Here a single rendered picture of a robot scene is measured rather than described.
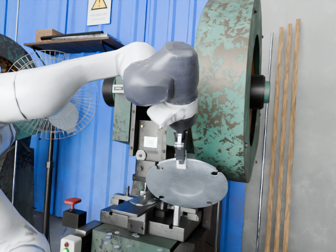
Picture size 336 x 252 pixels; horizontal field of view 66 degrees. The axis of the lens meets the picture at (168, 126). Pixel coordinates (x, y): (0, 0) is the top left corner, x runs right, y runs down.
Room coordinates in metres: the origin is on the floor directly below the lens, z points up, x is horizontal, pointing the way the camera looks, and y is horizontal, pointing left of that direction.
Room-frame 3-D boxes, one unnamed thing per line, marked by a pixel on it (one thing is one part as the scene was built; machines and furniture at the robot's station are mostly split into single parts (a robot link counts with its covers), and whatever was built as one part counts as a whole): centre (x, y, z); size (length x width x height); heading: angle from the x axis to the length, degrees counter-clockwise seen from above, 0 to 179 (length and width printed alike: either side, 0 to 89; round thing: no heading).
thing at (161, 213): (1.37, 0.05, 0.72); 0.20 x 0.16 x 0.03; 68
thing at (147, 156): (1.33, 0.06, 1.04); 0.17 x 0.15 x 0.30; 158
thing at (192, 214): (1.30, -0.11, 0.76); 0.17 x 0.06 x 0.10; 68
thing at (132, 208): (1.20, 0.11, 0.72); 0.25 x 0.14 x 0.14; 158
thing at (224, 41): (1.34, -0.30, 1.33); 1.03 x 0.28 x 0.82; 158
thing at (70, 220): (1.27, 0.42, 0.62); 0.10 x 0.06 x 0.20; 68
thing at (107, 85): (1.48, 0.27, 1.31); 0.22 x 0.12 x 0.22; 158
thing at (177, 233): (1.37, 0.05, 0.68); 0.45 x 0.30 x 0.06; 68
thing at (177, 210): (1.18, -0.07, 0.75); 0.03 x 0.03 x 0.10; 68
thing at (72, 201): (1.28, 0.44, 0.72); 0.07 x 0.06 x 0.08; 158
